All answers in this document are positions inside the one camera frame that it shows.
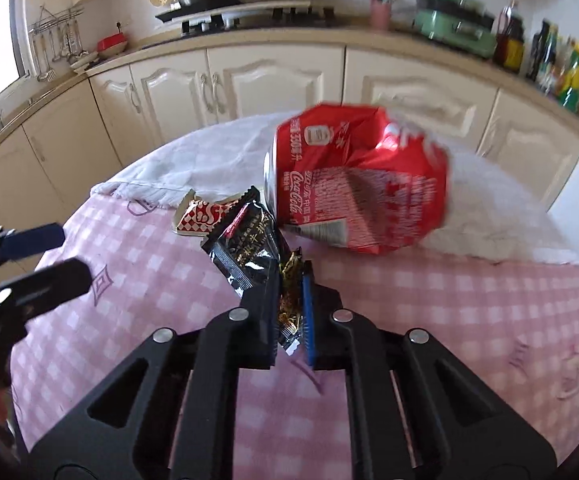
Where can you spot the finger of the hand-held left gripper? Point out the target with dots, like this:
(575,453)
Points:
(54,282)
(34,242)

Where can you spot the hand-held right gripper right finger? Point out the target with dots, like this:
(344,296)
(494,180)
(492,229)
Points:
(308,320)

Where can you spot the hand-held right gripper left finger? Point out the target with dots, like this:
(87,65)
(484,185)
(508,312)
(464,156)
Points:
(262,320)

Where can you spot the black snack wrapper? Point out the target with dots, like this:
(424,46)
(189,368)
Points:
(244,240)

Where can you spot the red and white wrapper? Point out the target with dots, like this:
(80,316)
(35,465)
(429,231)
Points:
(199,217)

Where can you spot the pink checkered tablecloth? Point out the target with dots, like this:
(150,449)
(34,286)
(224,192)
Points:
(444,320)

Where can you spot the crushed red soda can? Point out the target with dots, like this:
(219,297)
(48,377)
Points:
(359,180)

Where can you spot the white towel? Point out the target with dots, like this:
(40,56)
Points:
(209,160)

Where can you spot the hanging metal utensil rack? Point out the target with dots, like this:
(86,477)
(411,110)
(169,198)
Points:
(54,40)

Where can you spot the red bowl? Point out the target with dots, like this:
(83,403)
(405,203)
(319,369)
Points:
(113,46)

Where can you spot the cream kitchen base cabinets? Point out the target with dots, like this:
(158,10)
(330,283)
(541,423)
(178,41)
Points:
(279,85)

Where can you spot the beige kitchen countertop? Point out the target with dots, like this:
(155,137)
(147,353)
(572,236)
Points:
(319,37)

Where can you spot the black gas stove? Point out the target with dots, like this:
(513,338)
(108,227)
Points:
(249,17)

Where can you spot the pink utensil holder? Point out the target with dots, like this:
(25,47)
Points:
(381,15)

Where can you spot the green tabletop cooker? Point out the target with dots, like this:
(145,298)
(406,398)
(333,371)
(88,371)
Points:
(454,27)

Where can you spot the group of sauce bottles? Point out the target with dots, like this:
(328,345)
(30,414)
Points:
(542,55)

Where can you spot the yellow green bottle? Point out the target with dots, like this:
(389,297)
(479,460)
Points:
(577,80)

